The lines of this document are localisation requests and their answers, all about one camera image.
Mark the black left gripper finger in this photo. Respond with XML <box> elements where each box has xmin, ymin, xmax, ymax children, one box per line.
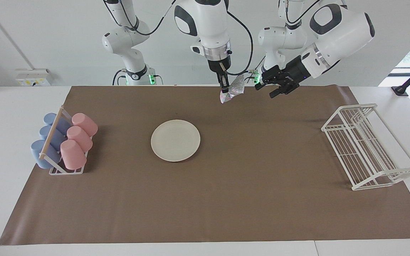
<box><xmin>269</xmin><ymin>82</ymin><xmax>300</xmax><ymax>99</ymax></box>
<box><xmin>254</xmin><ymin>80</ymin><xmax>274</xmax><ymax>91</ymax></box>

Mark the silver plastic bag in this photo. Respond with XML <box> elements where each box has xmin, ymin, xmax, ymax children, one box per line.
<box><xmin>220</xmin><ymin>74</ymin><xmax>245</xmax><ymax>105</ymax></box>

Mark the white round plate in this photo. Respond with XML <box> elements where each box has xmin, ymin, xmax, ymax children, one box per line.
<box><xmin>151</xmin><ymin>119</ymin><xmax>201</xmax><ymax>162</ymax></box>

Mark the brown table mat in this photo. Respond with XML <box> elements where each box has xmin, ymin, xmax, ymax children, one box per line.
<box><xmin>0</xmin><ymin>85</ymin><xmax>410</xmax><ymax>246</ymax></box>

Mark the pink plastic cup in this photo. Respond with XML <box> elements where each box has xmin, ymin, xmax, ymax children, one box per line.
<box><xmin>60</xmin><ymin>139</ymin><xmax>87</xmax><ymax>170</ymax></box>
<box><xmin>66</xmin><ymin>126</ymin><xmax>94</xmax><ymax>153</ymax></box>
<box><xmin>72</xmin><ymin>113</ymin><xmax>98</xmax><ymax>137</ymax></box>

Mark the blue plastic cup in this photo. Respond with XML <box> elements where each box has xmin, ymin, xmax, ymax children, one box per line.
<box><xmin>43</xmin><ymin>113</ymin><xmax>72</xmax><ymax>134</ymax></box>
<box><xmin>39</xmin><ymin>125</ymin><xmax>67</xmax><ymax>150</ymax></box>
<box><xmin>31</xmin><ymin>140</ymin><xmax>62</xmax><ymax>169</ymax></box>

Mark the white cup holder rack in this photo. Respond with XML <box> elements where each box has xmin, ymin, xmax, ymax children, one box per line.
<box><xmin>39</xmin><ymin>105</ymin><xmax>94</xmax><ymax>175</ymax></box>

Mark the black base cable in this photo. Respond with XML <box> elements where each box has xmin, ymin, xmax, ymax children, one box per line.
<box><xmin>112</xmin><ymin>69</ymin><xmax>127</xmax><ymax>86</ymax></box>
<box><xmin>243</xmin><ymin>53</ymin><xmax>267</xmax><ymax>85</ymax></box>

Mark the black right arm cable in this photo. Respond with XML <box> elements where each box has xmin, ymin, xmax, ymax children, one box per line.
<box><xmin>104</xmin><ymin>0</ymin><xmax>254</xmax><ymax>76</ymax></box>

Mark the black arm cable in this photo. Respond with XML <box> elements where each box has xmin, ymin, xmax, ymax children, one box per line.
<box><xmin>104</xmin><ymin>0</ymin><xmax>254</xmax><ymax>76</ymax></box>
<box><xmin>278</xmin><ymin>0</ymin><xmax>348</xmax><ymax>28</ymax></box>

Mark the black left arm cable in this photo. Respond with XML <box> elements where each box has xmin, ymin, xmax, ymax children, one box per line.
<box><xmin>278</xmin><ymin>0</ymin><xmax>348</xmax><ymax>28</ymax></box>

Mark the white wire dish rack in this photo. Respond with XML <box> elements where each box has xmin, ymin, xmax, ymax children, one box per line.
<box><xmin>321</xmin><ymin>103</ymin><xmax>410</xmax><ymax>191</ymax></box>

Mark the white wall socket box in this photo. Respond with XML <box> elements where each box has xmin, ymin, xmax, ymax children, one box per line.
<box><xmin>15</xmin><ymin>68</ymin><xmax>54</xmax><ymax>87</ymax></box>

